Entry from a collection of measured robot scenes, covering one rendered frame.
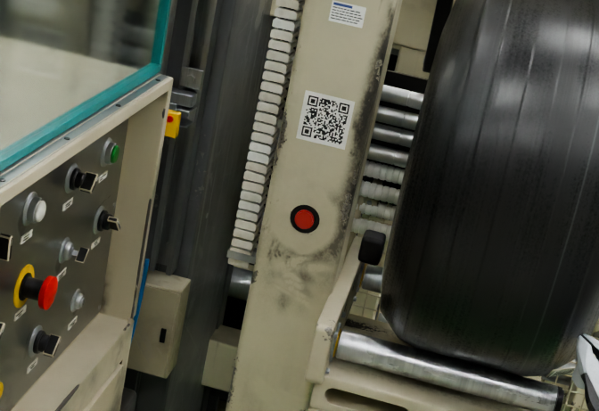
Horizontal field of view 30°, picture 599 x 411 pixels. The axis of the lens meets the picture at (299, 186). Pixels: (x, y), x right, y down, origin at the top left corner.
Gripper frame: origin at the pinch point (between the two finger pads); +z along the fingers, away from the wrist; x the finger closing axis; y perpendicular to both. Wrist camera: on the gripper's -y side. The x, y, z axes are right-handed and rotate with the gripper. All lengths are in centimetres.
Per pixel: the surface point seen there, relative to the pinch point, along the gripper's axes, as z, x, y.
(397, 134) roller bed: 53, 10, 38
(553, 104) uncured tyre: 26.3, 1.1, -19.9
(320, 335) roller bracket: 18.6, -28.0, 17.3
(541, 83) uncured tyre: 29.6, 1.3, -20.0
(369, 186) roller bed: 49, 3, 46
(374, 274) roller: 30.4, -6.7, 38.9
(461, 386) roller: 4.1, -11.2, 18.8
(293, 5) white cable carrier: 60, -17, -4
